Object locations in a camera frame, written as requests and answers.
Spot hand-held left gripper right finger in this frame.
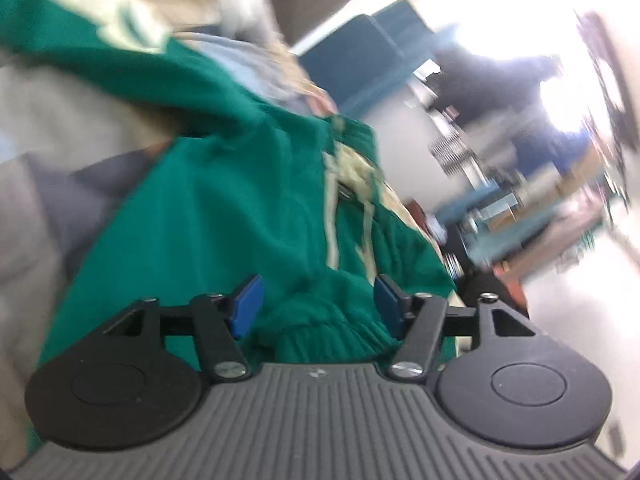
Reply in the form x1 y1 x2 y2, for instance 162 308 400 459
373 273 540 380

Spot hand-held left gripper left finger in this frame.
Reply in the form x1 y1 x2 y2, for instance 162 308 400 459
102 274 265 381

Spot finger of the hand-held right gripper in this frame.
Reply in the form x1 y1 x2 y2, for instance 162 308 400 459
443 227 502 307

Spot green sweatshirt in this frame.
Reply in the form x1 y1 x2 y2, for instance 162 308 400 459
0 0 459 456

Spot dark hanging clothes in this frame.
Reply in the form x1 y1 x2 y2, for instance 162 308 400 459
431 47 563 128

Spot cluttered shelves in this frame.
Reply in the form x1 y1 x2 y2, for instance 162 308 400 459
427 125 631 281

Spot patchwork quilt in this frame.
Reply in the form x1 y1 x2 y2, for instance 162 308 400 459
0 0 451 461

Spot grey wardrobe with wall socket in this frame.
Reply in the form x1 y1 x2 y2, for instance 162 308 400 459
260 0 426 47

